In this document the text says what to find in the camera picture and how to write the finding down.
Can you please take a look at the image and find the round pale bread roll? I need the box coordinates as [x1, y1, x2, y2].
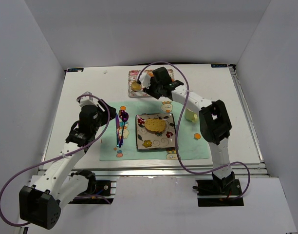
[130, 81, 142, 91]

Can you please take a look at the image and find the herb bread slice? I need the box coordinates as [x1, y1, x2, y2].
[145, 118, 167, 132]

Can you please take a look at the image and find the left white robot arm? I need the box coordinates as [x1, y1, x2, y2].
[19, 99, 116, 230]

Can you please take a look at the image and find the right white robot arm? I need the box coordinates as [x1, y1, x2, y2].
[137, 67, 235, 193]

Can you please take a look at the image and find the iridescent knife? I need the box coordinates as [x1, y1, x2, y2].
[115, 113, 122, 148]

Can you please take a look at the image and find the floral serving tray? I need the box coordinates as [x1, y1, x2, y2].
[128, 69, 175, 98]

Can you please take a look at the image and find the purple spoon upper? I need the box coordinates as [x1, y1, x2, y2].
[119, 110, 127, 148]

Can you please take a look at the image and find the purple spoon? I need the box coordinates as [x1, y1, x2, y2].
[119, 110, 127, 148]
[119, 112, 129, 148]

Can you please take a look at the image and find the mint green placemat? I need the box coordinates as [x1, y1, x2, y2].
[99, 100, 210, 161]

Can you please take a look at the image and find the purple spoon lower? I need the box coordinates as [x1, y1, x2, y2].
[119, 112, 129, 148]

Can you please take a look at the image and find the square floral plate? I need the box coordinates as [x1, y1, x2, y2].
[135, 113, 176, 151]

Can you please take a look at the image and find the pale green mug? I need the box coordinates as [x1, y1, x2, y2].
[185, 108, 198, 123]

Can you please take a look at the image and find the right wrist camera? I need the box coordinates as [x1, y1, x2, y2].
[138, 72, 151, 89]

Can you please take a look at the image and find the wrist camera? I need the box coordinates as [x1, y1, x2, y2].
[76, 92, 96, 107]
[138, 72, 151, 89]

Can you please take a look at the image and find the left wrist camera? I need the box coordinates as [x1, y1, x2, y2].
[76, 92, 96, 107]

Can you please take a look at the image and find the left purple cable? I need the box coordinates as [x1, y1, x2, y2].
[0, 95, 112, 227]

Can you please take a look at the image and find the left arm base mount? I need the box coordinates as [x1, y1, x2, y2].
[69, 170, 114, 205]

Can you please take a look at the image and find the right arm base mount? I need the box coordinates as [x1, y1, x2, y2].
[192, 179, 244, 207]

